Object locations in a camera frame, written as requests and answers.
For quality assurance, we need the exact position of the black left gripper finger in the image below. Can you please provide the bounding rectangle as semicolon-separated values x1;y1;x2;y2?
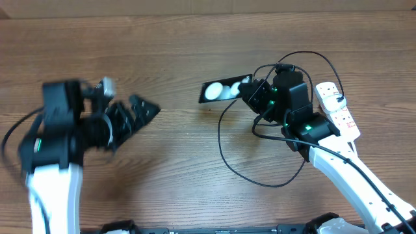
110;107;140;152
129;94;161;133

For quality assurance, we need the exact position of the black smartphone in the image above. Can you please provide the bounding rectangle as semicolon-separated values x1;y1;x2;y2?
198;74;253;103

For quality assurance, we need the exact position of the black charging cable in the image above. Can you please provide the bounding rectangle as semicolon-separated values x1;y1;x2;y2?
217;51;346;189

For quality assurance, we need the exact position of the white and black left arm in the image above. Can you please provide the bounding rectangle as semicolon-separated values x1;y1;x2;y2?
19;77;161;233

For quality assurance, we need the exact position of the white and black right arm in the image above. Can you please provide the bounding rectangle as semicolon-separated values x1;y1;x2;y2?
239;70;415;233

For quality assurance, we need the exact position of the white power strip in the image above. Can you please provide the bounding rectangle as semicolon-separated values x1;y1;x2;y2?
315;82;361;142

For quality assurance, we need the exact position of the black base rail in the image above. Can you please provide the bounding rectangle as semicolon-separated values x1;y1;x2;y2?
81;220;307;234

